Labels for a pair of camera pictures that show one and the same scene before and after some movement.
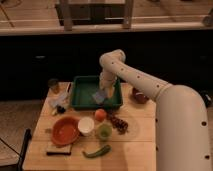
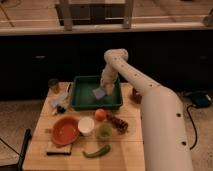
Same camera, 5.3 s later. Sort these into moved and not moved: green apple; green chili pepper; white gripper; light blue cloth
Moved: light blue cloth
Not moved: white gripper; green apple; green chili pepper
